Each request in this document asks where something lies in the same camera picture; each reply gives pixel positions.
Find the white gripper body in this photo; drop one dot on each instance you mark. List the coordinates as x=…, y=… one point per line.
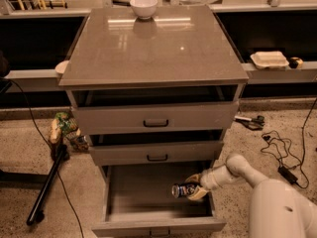
x=208, y=181

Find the blue pepsi can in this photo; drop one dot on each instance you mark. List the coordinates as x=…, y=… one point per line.
x=183, y=189

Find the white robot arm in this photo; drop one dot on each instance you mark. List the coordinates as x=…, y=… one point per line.
x=277, y=210

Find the middle grey drawer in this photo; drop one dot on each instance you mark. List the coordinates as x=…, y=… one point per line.
x=156, y=147

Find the grey drawer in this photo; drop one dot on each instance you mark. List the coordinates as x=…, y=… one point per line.
x=156, y=147
x=155, y=118
x=139, y=202

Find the bottom grey drawer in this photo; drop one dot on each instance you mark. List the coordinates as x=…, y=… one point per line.
x=139, y=202

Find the grey drawer cabinet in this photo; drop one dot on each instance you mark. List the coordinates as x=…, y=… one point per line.
x=180, y=55

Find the top grey drawer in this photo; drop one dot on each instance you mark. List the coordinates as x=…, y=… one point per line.
x=155, y=118

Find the black scissors on floor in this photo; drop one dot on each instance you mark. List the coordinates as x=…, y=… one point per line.
x=253, y=124

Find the white foam takeout container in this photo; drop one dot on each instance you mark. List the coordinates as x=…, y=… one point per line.
x=274, y=59

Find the small yellow black object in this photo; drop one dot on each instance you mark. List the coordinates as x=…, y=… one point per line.
x=295, y=62

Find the black tripod leg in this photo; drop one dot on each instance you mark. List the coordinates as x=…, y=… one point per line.
x=38, y=205

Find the green snack bag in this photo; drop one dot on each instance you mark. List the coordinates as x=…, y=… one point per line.
x=63, y=125

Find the small white plate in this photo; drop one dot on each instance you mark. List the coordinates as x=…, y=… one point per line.
x=61, y=67

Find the white ceramic bowl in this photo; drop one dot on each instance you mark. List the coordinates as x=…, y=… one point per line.
x=144, y=9

